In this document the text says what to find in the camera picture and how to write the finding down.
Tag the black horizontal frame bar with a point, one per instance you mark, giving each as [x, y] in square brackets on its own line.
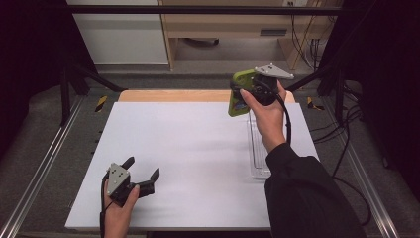
[198, 10]

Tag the aluminium floor rail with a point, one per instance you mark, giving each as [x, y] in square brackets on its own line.
[39, 168]
[373, 195]

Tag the person's right hand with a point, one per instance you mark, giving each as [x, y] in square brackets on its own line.
[270, 122]

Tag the black curtain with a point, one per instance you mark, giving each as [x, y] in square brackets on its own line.
[29, 49]
[389, 66]

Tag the white cabinet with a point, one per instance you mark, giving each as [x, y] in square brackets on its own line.
[122, 39]

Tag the person's left hand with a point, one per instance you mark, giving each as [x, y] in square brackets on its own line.
[115, 218]

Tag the white table mat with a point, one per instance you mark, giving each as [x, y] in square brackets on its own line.
[198, 165]

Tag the green phone case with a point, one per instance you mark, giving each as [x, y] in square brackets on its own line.
[239, 77]

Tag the wooden desk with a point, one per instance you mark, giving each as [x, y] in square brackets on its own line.
[224, 24]

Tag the light wooden table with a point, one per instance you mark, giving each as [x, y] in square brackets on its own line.
[165, 95]

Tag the clear plastic packaging tray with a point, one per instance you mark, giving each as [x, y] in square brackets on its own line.
[256, 155]

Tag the yellow black tape strip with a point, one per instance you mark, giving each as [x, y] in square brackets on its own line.
[101, 103]
[310, 103]

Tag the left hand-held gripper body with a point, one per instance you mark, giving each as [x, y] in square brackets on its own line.
[118, 180]

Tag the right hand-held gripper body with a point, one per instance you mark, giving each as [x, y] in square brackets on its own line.
[264, 87]

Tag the black diagonal frame strut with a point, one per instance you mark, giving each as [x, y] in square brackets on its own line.
[310, 79]
[99, 78]

